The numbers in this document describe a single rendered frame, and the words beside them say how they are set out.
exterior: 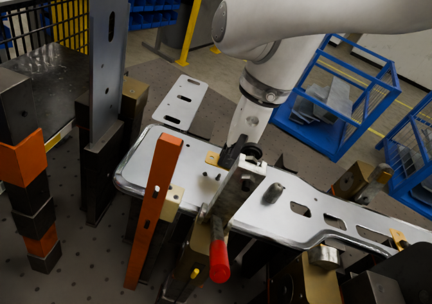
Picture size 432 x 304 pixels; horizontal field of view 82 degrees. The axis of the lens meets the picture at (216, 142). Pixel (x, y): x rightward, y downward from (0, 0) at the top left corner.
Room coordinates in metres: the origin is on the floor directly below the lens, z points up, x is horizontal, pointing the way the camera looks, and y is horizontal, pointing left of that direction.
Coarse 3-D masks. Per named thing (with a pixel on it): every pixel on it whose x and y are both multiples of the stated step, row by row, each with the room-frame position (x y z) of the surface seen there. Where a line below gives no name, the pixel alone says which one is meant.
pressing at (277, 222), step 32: (160, 128) 0.47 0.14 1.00; (128, 160) 0.33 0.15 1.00; (192, 160) 0.41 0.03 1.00; (128, 192) 0.27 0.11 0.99; (192, 192) 0.32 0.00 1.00; (256, 192) 0.40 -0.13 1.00; (288, 192) 0.44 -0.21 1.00; (320, 192) 0.49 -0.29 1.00; (256, 224) 0.31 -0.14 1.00; (288, 224) 0.35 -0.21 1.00; (320, 224) 0.38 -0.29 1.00; (352, 224) 0.43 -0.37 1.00; (384, 224) 0.47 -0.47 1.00; (384, 256) 0.37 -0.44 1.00
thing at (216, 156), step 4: (208, 152) 0.40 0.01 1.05; (212, 152) 0.40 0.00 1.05; (208, 156) 0.39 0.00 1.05; (212, 156) 0.39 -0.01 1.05; (216, 156) 0.39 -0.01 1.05; (208, 160) 0.37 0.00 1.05; (212, 160) 0.38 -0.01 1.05; (216, 160) 0.38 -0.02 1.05; (208, 164) 0.37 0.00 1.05; (212, 164) 0.37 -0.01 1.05; (216, 164) 0.37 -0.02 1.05; (220, 168) 0.37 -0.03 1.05; (224, 168) 0.37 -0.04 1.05
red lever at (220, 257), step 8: (216, 216) 0.24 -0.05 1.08; (216, 224) 0.21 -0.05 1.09; (216, 232) 0.19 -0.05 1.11; (216, 240) 0.17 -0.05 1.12; (216, 248) 0.16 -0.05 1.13; (224, 248) 0.16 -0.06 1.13; (216, 256) 0.14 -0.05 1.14; (224, 256) 0.14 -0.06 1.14; (216, 264) 0.13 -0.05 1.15; (224, 264) 0.13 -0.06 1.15; (216, 272) 0.12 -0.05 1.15; (224, 272) 0.13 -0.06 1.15; (216, 280) 0.12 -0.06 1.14; (224, 280) 0.12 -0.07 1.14
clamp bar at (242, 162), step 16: (256, 144) 0.26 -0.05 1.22; (240, 160) 0.22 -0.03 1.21; (256, 160) 0.24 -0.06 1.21; (240, 176) 0.21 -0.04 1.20; (256, 176) 0.21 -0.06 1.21; (224, 192) 0.22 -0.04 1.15; (240, 192) 0.22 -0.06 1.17; (208, 208) 0.24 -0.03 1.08; (224, 208) 0.23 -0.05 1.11; (224, 224) 0.24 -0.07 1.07
